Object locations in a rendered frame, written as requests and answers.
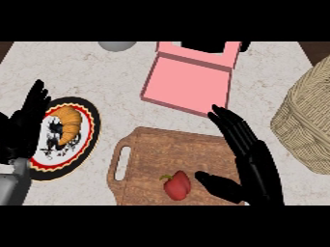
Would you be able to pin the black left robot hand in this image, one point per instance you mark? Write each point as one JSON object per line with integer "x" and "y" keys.
{"x": 20, "y": 128}

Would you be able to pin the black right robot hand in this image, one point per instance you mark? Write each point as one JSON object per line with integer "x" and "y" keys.
{"x": 254, "y": 157}

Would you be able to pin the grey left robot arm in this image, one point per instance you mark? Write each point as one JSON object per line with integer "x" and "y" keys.
{"x": 7, "y": 185}

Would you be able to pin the beige wicker basket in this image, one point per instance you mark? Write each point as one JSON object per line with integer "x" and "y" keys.
{"x": 314, "y": 122}

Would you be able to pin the brown wooden cutting board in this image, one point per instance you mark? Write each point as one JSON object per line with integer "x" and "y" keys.
{"x": 172, "y": 167}

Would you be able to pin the red bell pepper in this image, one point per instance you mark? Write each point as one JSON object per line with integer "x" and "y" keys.
{"x": 177, "y": 186}

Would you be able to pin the golden croissant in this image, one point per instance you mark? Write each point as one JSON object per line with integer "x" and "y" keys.
{"x": 69, "y": 123}

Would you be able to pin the decorated black-rimmed plate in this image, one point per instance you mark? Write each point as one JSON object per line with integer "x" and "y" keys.
{"x": 72, "y": 151}

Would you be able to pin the open pink box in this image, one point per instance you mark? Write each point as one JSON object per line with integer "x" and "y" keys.
{"x": 187, "y": 80}

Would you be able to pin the grey round object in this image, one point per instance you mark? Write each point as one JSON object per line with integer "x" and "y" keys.
{"x": 116, "y": 46}

